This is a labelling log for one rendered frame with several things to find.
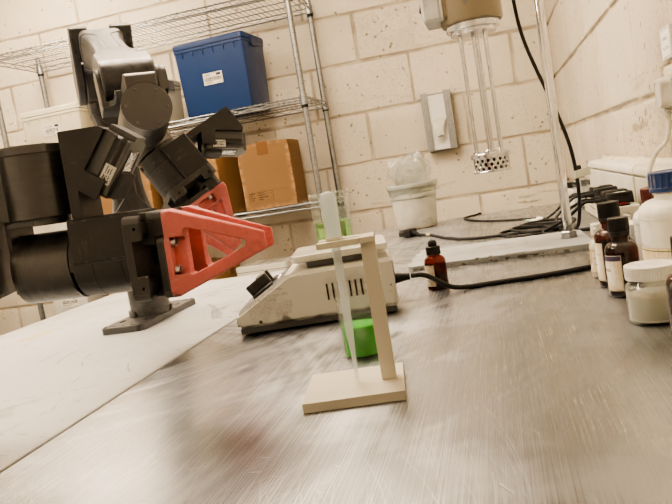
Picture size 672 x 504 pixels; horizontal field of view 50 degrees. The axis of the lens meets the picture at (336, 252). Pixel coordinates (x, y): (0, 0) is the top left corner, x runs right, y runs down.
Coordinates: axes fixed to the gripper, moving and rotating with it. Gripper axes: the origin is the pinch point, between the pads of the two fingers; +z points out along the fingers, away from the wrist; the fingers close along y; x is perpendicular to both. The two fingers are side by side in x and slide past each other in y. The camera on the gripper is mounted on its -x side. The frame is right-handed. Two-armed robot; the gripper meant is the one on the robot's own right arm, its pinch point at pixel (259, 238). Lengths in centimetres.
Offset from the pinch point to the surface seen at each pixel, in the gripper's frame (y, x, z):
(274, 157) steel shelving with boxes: 246, -17, -36
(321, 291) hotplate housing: 28.7, 9.2, 1.1
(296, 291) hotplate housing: 28.5, 8.8, -1.9
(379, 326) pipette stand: -0.6, 8.2, 8.7
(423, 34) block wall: 271, -63, 34
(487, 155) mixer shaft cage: 65, -4, 28
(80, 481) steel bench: -11.6, 14.0, -12.3
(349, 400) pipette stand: -3.9, 12.9, 5.8
